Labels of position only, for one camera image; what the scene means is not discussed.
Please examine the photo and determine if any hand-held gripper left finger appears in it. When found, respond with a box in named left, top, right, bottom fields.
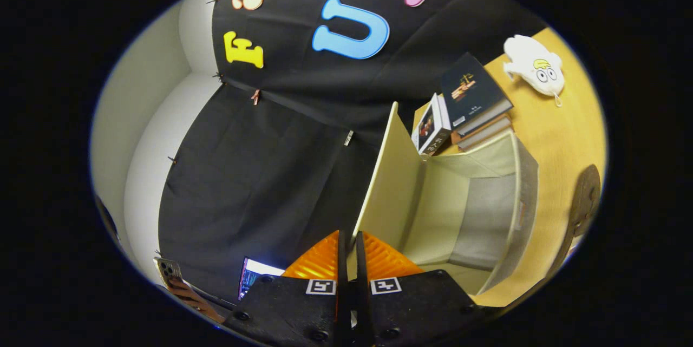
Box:
left=223, top=230, right=354, bottom=347

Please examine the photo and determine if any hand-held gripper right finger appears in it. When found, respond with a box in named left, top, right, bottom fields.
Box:
left=352, top=231, right=485, bottom=347

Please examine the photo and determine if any grey fabric storage box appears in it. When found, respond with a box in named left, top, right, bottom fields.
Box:
left=352, top=101, right=539, bottom=296

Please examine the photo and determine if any brown fuzzy shoe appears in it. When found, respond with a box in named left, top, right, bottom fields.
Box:
left=560, top=165, right=602, bottom=278

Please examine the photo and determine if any lit screen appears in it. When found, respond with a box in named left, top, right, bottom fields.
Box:
left=238, top=257, right=285, bottom=300

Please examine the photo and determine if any black backdrop cloth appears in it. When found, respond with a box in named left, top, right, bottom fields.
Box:
left=157, top=0, right=547, bottom=304

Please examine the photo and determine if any white book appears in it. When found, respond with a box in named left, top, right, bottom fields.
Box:
left=411, top=93, right=453, bottom=156

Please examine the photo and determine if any smartphone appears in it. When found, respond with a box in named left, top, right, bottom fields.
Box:
left=154, top=257, right=185, bottom=285

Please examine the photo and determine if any brown book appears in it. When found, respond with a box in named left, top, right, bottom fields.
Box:
left=451, top=114, right=514, bottom=152

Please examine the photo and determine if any dark blue book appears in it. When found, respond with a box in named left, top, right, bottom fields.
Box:
left=439, top=52, right=514, bottom=134

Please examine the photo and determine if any white plush toy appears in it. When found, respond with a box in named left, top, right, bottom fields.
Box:
left=502, top=35, right=565, bottom=107

